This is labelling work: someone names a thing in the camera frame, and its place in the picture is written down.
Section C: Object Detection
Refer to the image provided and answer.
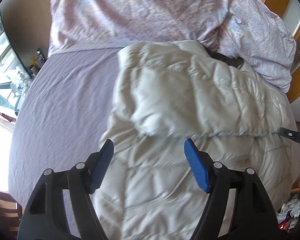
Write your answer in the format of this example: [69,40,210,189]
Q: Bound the cluttered side table items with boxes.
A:
[0,47,47,113]

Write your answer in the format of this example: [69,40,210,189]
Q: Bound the wooden chair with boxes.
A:
[0,192,23,236]

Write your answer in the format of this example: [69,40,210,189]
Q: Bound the pink floral duvet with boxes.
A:
[49,0,296,93]

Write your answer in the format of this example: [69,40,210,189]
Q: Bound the cream puffer jacket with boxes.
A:
[93,41,298,239]

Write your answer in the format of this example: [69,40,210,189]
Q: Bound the lavender bed sheet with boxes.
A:
[8,48,119,206]

